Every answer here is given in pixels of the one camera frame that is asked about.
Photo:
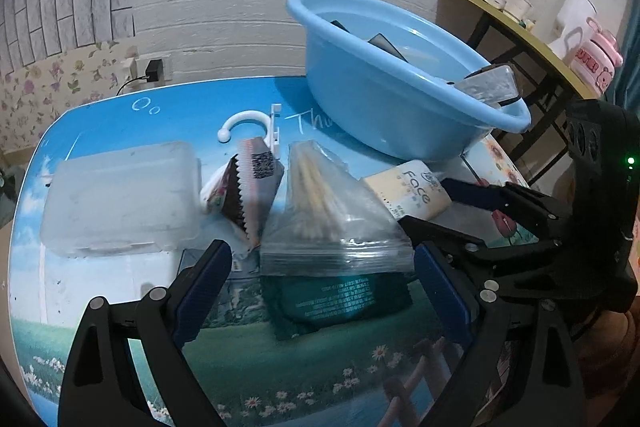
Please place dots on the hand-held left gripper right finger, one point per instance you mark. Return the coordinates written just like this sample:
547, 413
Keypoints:
442, 297

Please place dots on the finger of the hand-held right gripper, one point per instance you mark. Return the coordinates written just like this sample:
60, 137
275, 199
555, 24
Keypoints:
470, 193
450, 242

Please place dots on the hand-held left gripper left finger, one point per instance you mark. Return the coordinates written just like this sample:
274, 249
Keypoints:
200, 297

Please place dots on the cream tissue pack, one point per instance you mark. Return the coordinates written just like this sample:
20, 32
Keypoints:
410, 189

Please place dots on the dark printed packet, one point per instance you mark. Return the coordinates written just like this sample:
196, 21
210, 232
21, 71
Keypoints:
340, 307

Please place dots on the clear packet beige contents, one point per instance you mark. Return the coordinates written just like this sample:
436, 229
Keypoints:
487, 84

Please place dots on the clear plastic storage box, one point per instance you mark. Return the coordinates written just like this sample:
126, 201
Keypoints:
120, 197

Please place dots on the clear zip bag with sticks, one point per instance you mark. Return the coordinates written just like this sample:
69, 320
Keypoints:
320, 217

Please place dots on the light blue plastic basin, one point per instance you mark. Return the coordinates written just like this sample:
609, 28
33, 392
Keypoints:
360, 107

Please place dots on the black case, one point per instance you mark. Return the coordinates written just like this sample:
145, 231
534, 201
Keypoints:
387, 47

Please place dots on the white plastic hook hanger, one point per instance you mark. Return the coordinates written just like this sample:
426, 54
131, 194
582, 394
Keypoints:
275, 127

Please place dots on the pink container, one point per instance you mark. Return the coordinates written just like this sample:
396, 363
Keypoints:
595, 62

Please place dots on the pink sawtooth-edged snack packet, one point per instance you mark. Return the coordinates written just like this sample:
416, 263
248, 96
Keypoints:
260, 187

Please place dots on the teal curtain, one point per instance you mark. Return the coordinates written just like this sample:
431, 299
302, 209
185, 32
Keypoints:
627, 67

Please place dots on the black power adapter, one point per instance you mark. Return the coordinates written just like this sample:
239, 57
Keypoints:
153, 71

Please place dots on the wooden side table black frame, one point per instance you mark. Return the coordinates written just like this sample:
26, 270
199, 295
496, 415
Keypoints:
452, 2

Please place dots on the white wall outlet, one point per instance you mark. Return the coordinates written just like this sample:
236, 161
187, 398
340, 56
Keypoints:
131, 69

